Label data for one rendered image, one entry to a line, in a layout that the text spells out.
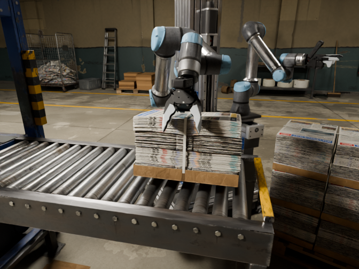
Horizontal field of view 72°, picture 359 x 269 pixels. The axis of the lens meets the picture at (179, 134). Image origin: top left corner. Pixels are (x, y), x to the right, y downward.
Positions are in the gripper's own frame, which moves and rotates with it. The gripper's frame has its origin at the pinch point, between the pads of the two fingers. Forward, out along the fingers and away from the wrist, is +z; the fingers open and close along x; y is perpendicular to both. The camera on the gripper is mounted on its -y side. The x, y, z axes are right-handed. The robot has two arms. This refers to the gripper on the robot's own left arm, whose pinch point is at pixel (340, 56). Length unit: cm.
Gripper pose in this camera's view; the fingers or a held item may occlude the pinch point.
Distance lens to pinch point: 185.8
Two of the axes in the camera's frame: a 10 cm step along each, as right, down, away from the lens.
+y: 0.9, 9.0, 4.3
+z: 7.7, 2.1, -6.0
